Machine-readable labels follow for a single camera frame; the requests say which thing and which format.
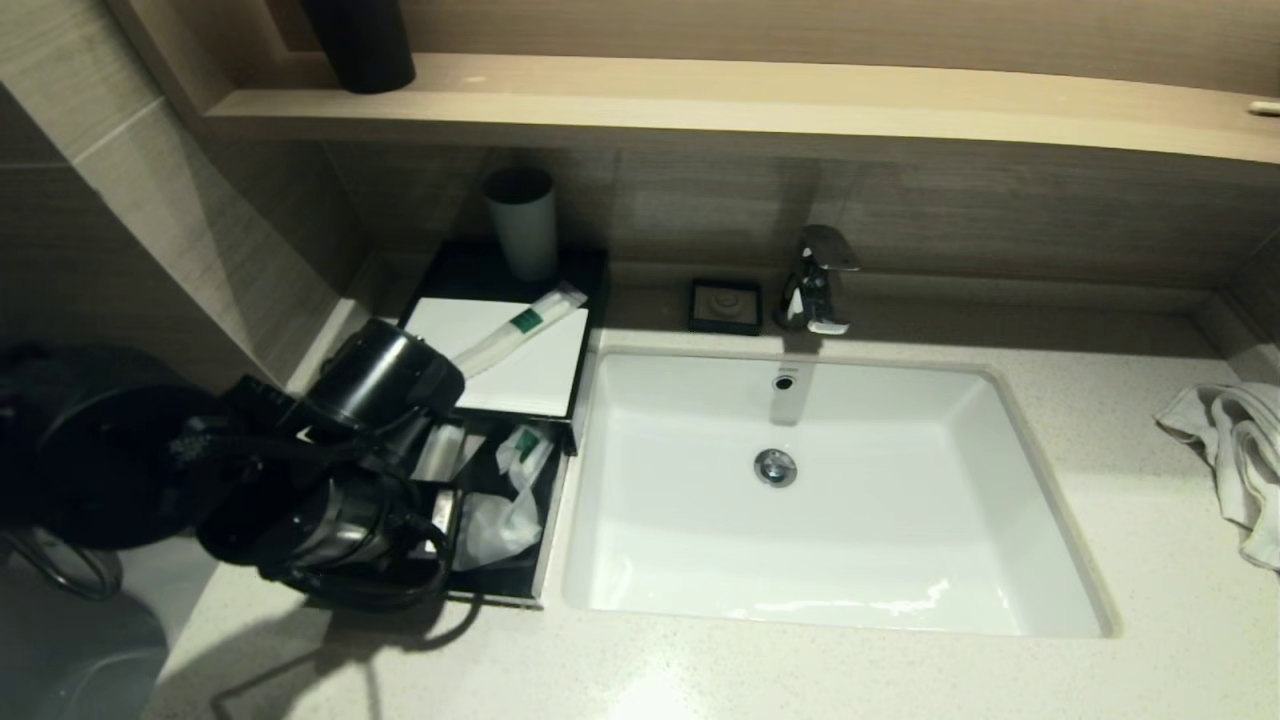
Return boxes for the white plastic wrapper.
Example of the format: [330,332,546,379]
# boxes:
[455,485,547,573]

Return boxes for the clear toothbrush packet green label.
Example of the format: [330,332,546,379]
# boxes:
[452,283,589,381]
[413,423,487,483]

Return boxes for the black tray with toiletry packets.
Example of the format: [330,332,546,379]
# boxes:
[400,405,573,609]

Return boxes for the black amenity drawer box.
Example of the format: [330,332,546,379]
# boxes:
[398,240,611,456]

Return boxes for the grey cup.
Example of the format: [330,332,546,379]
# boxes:
[485,167,559,284]

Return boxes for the black square soap dish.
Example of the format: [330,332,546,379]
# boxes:
[688,278,764,337]

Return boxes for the white ceramic sink basin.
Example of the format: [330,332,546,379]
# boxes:
[562,346,1121,639]

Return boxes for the chrome faucet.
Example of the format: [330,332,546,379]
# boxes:
[775,225,860,337]

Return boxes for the black cylinder container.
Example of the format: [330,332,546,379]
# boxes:
[302,0,419,96]

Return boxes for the light wooden shelf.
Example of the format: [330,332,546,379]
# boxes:
[205,53,1280,168]

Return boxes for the white towel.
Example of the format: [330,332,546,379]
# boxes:
[1155,385,1280,573]

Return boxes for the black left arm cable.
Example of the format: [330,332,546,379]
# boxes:
[258,540,453,613]

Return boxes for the black hose loop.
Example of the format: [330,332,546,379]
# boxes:
[5,530,123,601]

